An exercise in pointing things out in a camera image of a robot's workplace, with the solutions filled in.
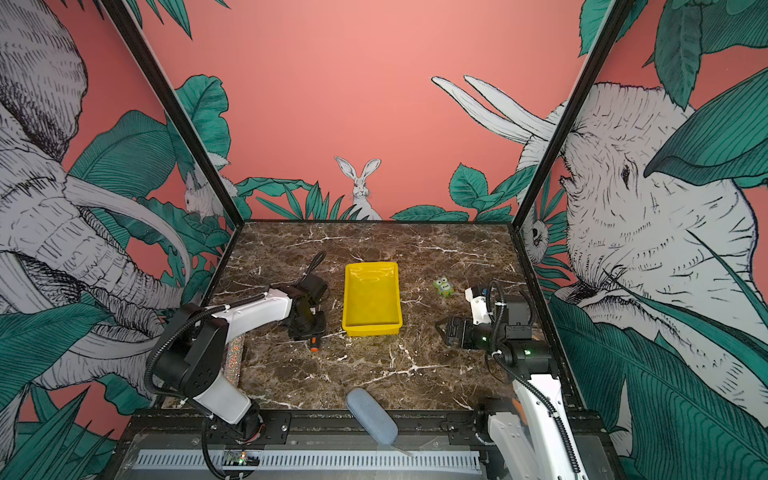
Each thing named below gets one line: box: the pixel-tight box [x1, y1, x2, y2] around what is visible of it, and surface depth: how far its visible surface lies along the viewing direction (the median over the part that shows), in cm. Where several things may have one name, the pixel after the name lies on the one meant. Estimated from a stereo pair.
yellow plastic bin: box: [342, 262, 403, 337], surface depth 97 cm
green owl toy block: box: [434, 277, 454, 297], surface depth 103 cm
